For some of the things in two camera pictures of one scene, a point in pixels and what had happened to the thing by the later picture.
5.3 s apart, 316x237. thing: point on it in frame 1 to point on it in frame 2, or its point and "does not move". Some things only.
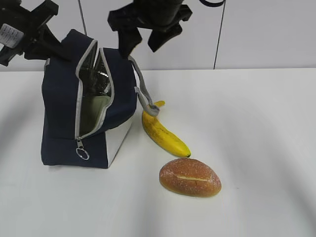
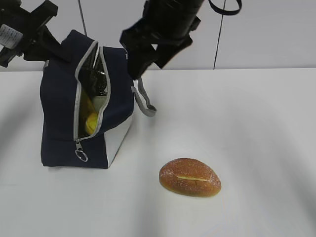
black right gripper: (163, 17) to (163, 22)
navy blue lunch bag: (88, 103) does not move
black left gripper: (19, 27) does not move
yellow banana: (161, 136) to (90, 114)
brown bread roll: (190, 177) does not move
